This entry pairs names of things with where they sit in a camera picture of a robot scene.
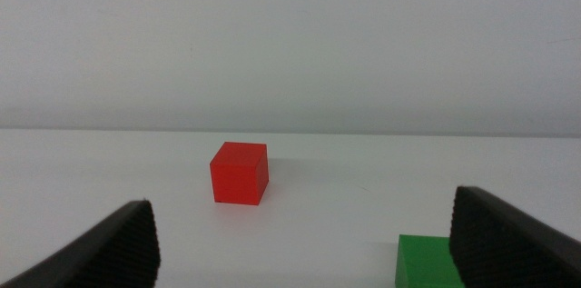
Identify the green cube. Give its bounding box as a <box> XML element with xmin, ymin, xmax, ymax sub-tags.
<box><xmin>394</xmin><ymin>233</ymin><xmax>467</xmax><ymax>288</ymax></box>

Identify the red cube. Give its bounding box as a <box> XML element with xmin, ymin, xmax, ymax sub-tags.
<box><xmin>209</xmin><ymin>141</ymin><xmax>270</xmax><ymax>206</ymax></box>

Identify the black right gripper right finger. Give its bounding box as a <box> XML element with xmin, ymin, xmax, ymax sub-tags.
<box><xmin>448</xmin><ymin>185</ymin><xmax>581</xmax><ymax>288</ymax></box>

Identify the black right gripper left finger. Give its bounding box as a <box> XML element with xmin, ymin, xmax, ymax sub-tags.
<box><xmin>0</xmin><ymin>199</ymin><xmax>162</xmax><ymax>288</ymax></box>

